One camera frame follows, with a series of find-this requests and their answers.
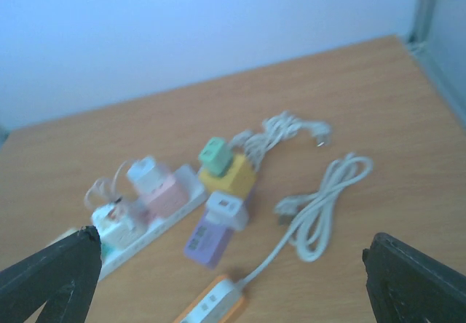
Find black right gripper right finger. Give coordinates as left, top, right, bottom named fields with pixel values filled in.
left=362, top=233, right=465, bottom=322

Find yellow cube socket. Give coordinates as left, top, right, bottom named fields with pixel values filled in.
left=198, top=153, right=257, bottom=199

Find aluminium frame post right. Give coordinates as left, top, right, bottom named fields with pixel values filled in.
left=406, top=0, right=465, bottom=124

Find white square charger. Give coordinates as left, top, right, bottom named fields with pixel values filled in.
left=205, top=191, right=249, bottom=231

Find white bundled cable with plug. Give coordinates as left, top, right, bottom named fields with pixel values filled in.
left=228, top=111, right=333, bottom=167

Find green small charger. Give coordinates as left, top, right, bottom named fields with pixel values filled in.
left=198, top=137, right=234, bottom=177

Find white charger with pink cable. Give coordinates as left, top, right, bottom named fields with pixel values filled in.
left=84, top=156, right=165, bottom=211

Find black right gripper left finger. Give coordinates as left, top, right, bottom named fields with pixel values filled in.
left=1, top=226, right=102, bottom=322

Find white cube socket adapter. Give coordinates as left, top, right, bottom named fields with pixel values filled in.
left=91, top=204, right=148, bottom=250

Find white power strip pastel sockets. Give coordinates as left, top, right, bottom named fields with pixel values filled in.
left=95, top=164, right=209, bottom=282

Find white coiled power cable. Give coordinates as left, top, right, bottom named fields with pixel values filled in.
left=236, top=152, right=374, bottom=291

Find pink cube socket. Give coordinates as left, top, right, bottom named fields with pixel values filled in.
left=135, top=172, right=190, bottom=224

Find orange power strip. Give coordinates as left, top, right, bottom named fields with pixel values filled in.
left=174, top=275, right=248, bottom=323

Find purple power strip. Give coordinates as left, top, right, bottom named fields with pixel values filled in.
left=183, top=192, right=253, bottom=269

